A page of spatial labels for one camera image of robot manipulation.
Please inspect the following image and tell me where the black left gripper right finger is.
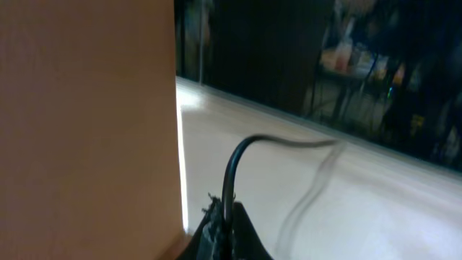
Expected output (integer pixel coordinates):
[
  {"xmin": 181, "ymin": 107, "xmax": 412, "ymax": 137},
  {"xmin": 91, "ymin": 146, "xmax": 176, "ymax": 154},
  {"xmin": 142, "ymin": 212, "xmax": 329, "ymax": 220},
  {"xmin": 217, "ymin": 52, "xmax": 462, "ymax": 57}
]
[{"xmin": 231, "ymin": 202, "xmax": 273, "ymax": 260}]

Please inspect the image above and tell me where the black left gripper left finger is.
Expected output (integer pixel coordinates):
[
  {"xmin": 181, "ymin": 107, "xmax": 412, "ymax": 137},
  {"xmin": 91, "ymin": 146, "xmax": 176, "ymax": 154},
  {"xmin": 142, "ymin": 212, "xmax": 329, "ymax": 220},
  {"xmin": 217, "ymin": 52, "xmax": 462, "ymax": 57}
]
[{"xmin": 176, "ymin": 196, "xmax": 224, "ymax": 260}]

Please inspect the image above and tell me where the black usb cable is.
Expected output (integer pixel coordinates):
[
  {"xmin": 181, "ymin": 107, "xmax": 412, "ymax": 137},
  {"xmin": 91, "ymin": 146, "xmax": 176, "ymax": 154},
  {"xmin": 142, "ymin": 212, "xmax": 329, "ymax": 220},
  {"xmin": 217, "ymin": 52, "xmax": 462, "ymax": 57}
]
[{"xmin": 220, "ymin": 133, "xmax": 349, "ymax": 260}]

